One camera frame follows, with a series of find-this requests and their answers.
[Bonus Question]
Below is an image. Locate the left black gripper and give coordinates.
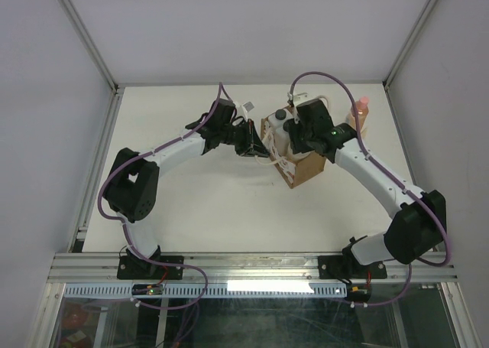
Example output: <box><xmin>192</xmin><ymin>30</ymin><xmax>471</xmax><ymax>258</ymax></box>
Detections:
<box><xmin>220</xmin><ymin>119</ymin><xmax>270</xmax><ymax>158</ymax></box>

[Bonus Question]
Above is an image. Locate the white bottle grey cap front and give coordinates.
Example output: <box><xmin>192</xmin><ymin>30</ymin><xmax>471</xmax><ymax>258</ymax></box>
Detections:
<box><xmin>274</xmin><ymin>124</ymin><xmax>290</xmax><ymax>156</ymax></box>

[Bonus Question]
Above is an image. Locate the aluminium frame post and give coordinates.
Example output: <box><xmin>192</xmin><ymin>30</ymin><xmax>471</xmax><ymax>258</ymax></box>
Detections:
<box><xmin>383</xmin><ymin>0</ymin><xmax>441</xmax><ymax>92</ymax></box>
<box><xmin>58</xmin><ymin>0</ymin><xmax>118</xmax><ymax>92</ymax></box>

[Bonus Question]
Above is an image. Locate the white bottle grey cap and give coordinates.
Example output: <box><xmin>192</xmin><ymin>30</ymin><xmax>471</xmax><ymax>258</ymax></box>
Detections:
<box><xmin>274</xmin><ymin>124</ymin><xmax>290</xmax><ymax>156</ymax></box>
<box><xmin>267</xmin><ymin>109</ymin><xmax>293</xmax><ymax>132</ymax></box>

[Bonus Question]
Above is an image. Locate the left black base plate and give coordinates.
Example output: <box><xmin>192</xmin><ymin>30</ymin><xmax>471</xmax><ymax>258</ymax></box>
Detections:
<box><xmin>117</xmin><ymin>255</ymin><xmax>183</xmax><ymax>281</ymax></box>

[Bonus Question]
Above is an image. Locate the peach pink-capped bottle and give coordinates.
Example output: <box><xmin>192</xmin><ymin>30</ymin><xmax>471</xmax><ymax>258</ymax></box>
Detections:
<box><xmin>345</xmin><ymin>96</ymin><xmax>370</xmax><ymax>136</ymax></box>

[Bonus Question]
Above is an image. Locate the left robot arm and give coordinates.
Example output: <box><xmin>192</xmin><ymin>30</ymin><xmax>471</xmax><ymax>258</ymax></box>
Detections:
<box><xmin>97</xmin><ymin>98</ymin><xmax>270</xmax><ymax>278</ymax></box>

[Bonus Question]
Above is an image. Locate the black orange connector box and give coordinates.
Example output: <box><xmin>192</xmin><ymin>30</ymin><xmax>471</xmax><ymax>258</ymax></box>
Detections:
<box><xmin>345</xmin><ymin>285</ymin><xmax>371</xmax><ymax>303</ymax></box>

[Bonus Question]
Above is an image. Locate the small green-lit circuit board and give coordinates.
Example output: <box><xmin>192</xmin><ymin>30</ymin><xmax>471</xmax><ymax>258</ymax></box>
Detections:
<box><xmin>132</xmin><ymin>285</ymin><xmax>164</xmax><ymax>295</ymax></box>

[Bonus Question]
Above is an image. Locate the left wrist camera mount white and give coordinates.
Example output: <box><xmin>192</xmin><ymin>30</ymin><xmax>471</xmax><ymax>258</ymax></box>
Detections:
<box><xmin>234</xmin><ymin>101</ymin><xmax>254</xmax><ymax>121</ymax></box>

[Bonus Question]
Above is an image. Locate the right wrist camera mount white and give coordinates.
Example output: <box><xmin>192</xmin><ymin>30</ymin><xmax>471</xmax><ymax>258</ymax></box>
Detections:
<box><xmin>287</xmin><ymin>93</ymin><xmax>309</xmax><ymax>113</ymax></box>

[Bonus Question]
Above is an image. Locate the brown canvas bag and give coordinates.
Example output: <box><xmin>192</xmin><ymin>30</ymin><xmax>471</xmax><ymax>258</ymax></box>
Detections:
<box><xmin>255</xmin><ymin>117</ymin><xmax>326</xmax><ymax>189</ymax></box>

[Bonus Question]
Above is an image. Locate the white bottle grey cap rear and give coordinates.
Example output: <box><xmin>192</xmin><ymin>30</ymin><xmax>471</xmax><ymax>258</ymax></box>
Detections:
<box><xmin>267</xmin><ymin>109</ymin><xmax>293</xmax><ymax>132</ymax></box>

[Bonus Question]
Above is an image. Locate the left aluminium frame post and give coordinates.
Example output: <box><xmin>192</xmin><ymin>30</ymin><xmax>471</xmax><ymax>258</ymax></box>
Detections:
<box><xmin>58</xmin><ymin>0</ymin><xmax>118</xmax><ymax>92</ymax></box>

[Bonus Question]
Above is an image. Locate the right aluminium frame post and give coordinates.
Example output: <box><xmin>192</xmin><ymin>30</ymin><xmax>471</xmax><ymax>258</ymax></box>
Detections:
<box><xmin>383</xmin><ymin>0</ymin><xmax>441</xmax><ymax>92</ymax></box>

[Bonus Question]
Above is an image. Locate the cream wide-cap bottle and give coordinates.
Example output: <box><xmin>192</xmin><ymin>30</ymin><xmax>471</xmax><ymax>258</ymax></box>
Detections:
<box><xmin>286</xmin><ymin>151</ymin><xmax>309</xmax><ymax>162</ymax></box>

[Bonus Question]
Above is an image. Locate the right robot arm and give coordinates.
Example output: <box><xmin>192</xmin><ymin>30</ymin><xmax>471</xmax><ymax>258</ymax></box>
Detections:
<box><xmin>284</xmin><ymin>99</ymin><xmax>446</xmax><ymax>277</ymax></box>

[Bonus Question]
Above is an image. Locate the aluminium front rail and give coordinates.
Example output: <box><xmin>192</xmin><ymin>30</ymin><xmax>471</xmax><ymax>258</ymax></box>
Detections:
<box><xmin>47</xmin><ymin>252</ymin><xmax>458</xmax><ymax>285</ymax></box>

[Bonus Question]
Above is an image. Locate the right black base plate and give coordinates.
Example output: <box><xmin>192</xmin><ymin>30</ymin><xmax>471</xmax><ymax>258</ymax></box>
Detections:
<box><xmin>317</xmin><ymin>255</ymin><xmax>387</xmax><ymax>281</ymax></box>

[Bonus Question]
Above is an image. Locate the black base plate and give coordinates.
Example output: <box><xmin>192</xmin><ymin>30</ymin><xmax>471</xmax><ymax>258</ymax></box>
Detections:
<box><xmin>317</xmin><ymin>255</ymin><xmax>387</xmax><ymax>281</ymax></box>
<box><xmin>117</xmin><ymin>255</ymin><xmax>183</xmax><ymax>281</ymax></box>

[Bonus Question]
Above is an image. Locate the white slotted cable duct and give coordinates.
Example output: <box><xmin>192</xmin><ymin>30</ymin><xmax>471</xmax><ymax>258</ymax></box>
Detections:
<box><xmin>64</xmin><ymin>280</ymin><xmax>347</xmax><ymax>299</ymax></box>

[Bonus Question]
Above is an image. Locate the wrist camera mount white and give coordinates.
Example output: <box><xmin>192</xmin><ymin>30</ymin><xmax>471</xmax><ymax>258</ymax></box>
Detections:
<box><xmin>234</xmin><ymin>101</ymin><xmax>254</xmax><ymax>121</ymax></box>
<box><xmin>287</xmin><ymin>93</ymin><xmax>309</xmax><ymax>113</ymax></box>

